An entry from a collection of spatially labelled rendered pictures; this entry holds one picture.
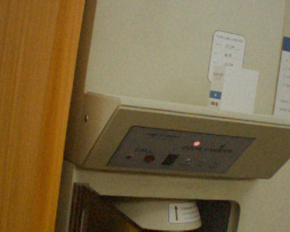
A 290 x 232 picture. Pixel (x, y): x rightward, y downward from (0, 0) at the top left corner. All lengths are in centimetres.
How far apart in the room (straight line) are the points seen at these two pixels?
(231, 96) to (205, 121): 7
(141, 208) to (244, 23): 32
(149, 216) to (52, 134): 27
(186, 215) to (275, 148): 18
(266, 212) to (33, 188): 95
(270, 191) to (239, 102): 76
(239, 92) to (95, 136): 21
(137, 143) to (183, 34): 19
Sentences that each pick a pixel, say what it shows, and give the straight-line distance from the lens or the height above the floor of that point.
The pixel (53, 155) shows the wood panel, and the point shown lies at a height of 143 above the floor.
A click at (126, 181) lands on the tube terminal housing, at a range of 87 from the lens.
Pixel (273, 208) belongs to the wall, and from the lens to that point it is 161.
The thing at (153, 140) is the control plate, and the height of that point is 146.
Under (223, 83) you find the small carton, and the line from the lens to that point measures 84.
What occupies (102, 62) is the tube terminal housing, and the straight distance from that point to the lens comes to 83.
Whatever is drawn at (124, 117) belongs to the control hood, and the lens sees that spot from 74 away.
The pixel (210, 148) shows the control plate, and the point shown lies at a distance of 84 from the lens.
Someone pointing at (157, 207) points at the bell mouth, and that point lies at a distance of 94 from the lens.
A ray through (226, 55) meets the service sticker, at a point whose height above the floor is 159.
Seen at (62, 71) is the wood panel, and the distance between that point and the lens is 72.
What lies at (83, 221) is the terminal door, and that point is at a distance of 79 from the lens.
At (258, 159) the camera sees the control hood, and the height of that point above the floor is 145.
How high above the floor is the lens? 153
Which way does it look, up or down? 3 degrees down
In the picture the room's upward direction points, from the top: 8 degrees clockwise
